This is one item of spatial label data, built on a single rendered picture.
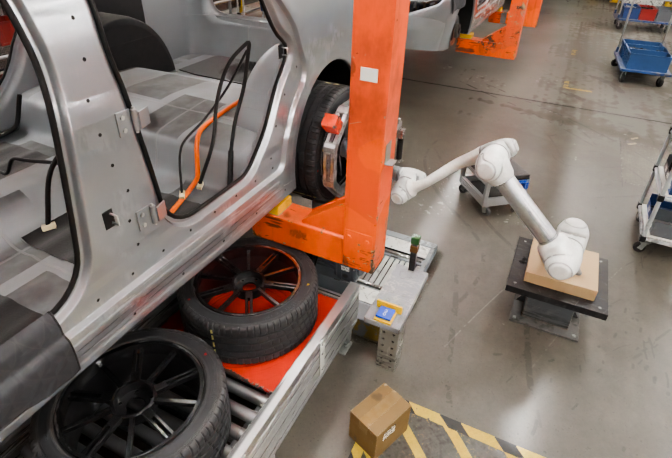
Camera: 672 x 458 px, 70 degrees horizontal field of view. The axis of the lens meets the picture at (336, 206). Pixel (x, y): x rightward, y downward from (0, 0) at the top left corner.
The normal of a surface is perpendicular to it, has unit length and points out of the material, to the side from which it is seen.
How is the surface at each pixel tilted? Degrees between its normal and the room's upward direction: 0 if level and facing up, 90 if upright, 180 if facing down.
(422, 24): 91
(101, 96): 86
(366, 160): 90
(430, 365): 0
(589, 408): 0
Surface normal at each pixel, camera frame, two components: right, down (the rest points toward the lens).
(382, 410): 0.03, -0.84
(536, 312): -0.43, 0.48
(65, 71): 0.89, 0.12
